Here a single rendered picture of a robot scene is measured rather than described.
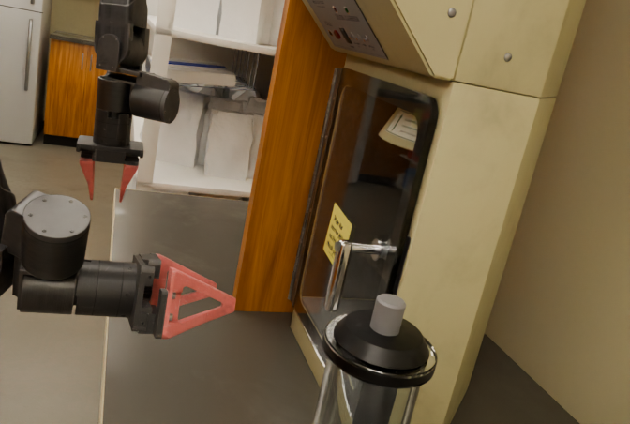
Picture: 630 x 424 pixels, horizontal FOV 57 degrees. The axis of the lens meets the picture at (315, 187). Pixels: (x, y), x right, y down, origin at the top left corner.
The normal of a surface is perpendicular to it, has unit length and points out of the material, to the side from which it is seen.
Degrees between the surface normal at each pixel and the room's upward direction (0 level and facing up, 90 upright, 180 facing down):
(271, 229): 90
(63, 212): 24
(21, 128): 90
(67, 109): 90
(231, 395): 0
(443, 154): 90
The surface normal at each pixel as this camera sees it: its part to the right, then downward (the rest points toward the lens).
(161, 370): 0.20, -0.95
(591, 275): -0.93, -0.11
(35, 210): 0.34, -0.74
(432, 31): 0.29, 0.30
